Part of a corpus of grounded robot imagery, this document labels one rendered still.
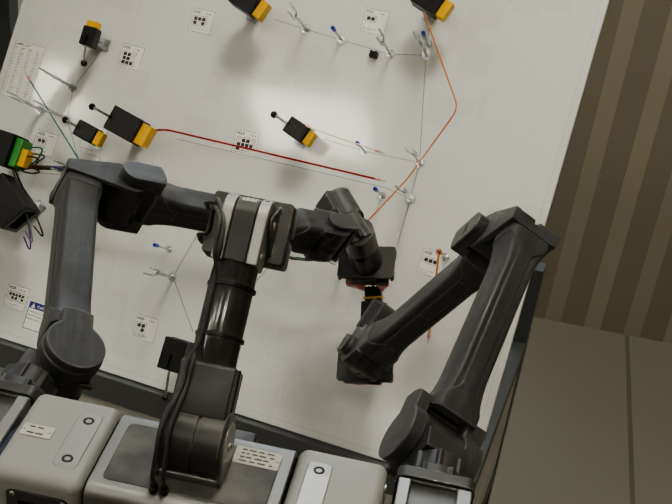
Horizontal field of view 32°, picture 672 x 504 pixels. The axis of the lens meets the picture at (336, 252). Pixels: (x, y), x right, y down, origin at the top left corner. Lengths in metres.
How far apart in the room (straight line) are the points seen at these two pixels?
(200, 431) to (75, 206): 0.59
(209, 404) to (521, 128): 1.21
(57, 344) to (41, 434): 0.20
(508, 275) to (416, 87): 0.82
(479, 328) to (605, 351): 2.68
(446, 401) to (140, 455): 0.39
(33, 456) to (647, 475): 2.69
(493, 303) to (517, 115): 0.80
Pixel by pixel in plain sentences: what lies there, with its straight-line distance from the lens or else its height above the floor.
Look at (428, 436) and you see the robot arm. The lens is 1.36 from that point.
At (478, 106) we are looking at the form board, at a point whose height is 1.43.
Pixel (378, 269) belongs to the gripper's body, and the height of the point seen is 1.24.
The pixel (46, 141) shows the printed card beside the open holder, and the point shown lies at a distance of 2.49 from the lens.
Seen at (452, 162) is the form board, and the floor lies 1.34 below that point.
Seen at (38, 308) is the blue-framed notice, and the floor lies 0.93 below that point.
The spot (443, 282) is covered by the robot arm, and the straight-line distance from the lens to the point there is 1.73.
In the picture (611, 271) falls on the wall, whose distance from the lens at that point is 4.12.
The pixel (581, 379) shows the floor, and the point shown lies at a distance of 4.00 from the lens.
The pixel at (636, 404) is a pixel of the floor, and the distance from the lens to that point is 3.96.
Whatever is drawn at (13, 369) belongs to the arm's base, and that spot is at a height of 1.48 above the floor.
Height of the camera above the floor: 2.38
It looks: 33 degrees down
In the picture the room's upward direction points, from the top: 7 degrees clockwise
